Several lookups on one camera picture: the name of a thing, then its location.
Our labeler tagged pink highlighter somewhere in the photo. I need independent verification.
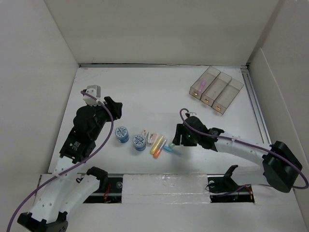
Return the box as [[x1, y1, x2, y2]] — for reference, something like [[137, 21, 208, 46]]
[[198, 80, 206, 91]]

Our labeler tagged front black mounting rail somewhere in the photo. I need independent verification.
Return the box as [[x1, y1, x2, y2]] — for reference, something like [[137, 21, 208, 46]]
[[85, 175, 254, 203]]

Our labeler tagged blue highlighter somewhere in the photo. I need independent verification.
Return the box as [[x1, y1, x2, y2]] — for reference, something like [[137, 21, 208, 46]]
[[163, 146, 186, 160]]

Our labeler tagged orange highlighter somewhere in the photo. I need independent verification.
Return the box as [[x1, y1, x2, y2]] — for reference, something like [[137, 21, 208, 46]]
[[153, 139, 168, 159]]

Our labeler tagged right clear organizer bin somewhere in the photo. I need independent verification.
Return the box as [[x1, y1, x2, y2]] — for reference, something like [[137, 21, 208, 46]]
[[212, 78, 244, 115]]

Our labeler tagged white staple box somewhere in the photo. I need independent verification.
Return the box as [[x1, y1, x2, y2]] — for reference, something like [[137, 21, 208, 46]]
[[141, 130, 150, 139]]

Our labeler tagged aluminium rail back edge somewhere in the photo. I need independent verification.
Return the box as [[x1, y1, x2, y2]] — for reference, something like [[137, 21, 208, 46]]
[[79, 62, 251, 68]]

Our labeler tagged middle clear organizer bin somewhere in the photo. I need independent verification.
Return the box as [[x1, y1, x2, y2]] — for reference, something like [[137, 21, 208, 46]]
[[201, 72, 232, 106]]

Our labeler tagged pink mini stapler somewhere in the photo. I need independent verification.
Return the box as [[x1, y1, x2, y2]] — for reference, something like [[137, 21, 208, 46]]
[[146, 132, 157, 145]]

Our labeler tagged clear organizer bin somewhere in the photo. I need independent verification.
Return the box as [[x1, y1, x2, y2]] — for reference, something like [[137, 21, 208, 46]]
[[201, 72, 232, 106], [189, 66, 221, 100], [212, 78, 244, 115]]

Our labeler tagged left clear organizer bin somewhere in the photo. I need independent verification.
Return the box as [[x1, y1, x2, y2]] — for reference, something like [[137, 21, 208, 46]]
[[189, 66, 221, 100]]

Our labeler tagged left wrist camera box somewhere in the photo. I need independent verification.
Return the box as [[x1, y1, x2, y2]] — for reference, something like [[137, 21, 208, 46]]
[[83, 85, 101, 106]]

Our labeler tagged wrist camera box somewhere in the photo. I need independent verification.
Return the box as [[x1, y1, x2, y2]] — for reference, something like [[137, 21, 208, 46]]
[[83, 85, 101, 106], [185, 112, 197, 118]]

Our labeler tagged right blue slime jar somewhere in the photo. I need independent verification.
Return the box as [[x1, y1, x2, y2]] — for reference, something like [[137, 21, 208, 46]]
[[133, 134, 146, 151]]

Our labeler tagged yellow highlighter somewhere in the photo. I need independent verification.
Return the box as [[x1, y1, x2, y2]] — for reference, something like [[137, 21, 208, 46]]
[[150, 135, 164, 155]]

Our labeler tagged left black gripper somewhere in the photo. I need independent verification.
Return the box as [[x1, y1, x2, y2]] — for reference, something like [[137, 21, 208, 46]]
[[88, 96, 121, 140]]

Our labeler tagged blue slime jar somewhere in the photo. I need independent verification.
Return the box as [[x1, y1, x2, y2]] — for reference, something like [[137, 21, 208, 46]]
[[115, 126, 129, 143], [133, 134, 146, 151]]

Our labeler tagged left blue slime jar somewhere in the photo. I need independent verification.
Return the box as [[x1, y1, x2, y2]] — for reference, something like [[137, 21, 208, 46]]
[[115, 126, 129, 143]]

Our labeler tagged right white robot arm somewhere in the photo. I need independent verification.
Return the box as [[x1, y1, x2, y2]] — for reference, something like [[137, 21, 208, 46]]
[[172, 116, 309, 195]]

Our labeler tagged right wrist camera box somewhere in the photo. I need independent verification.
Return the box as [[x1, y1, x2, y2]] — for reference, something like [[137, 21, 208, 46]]
[[185, 112, 197, 118]]

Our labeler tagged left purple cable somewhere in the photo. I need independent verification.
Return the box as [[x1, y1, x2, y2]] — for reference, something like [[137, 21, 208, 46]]
[[6, 90, 114, 230]]

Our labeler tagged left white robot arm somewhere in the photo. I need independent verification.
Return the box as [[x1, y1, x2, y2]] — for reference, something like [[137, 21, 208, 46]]
[[17, 94, 123, 232]]

